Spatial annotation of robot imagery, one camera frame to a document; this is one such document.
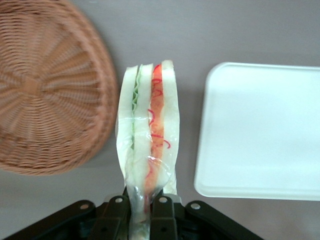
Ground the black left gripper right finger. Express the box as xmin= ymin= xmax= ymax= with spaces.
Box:
xmin=149 ymin=193 xmax=181 ymax=240

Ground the round brown wicker basket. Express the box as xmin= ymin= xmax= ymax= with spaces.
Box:
xmin=0 ymin=0 xmax=120 ymax=176

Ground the beige plastic tray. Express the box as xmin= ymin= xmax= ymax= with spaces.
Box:
xmin=193 ymin=61 xmax=320 ymax=202

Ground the triangle sandwich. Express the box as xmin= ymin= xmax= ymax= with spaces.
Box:
xmin=114 ymin=58 xmax=181 ymax=240

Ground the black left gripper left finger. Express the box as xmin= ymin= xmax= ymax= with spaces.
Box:
xmin=96 ymin=193 xmax=132 ymax=240

